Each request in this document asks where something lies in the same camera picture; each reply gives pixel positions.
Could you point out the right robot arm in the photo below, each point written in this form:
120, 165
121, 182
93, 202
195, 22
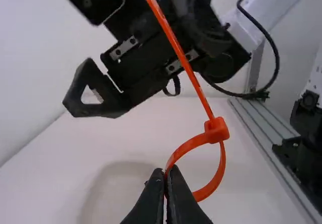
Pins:
246, 30

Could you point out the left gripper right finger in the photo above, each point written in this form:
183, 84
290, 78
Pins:
179, 198

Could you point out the silver rails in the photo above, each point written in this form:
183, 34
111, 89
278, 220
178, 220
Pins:
266, 125

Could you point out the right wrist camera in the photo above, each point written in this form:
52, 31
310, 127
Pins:
93, 2

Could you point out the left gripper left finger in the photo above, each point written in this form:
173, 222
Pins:
153, 198

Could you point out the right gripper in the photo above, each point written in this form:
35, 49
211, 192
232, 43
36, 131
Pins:
143, 65

